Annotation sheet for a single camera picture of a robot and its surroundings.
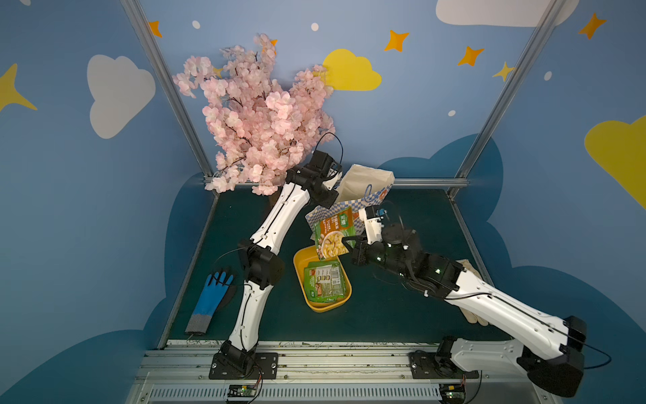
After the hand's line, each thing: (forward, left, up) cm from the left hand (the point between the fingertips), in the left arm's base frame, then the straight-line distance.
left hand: (327, 195), depth 89 cm
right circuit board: (-56, -38, -24) cm, 72 cm away
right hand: (-24, -5, +9) cm, 26 cm away
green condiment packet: (-24, 0, -19) cm, 31 cm away
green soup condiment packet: (-20, -1, +6) cm, 21 cm away
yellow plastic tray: (-15, +8, -17) cm, 24 cm away
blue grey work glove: (-30, +40, -21) cm, 54 cm away
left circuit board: (-57, +24, -24) cm, 66 cm away
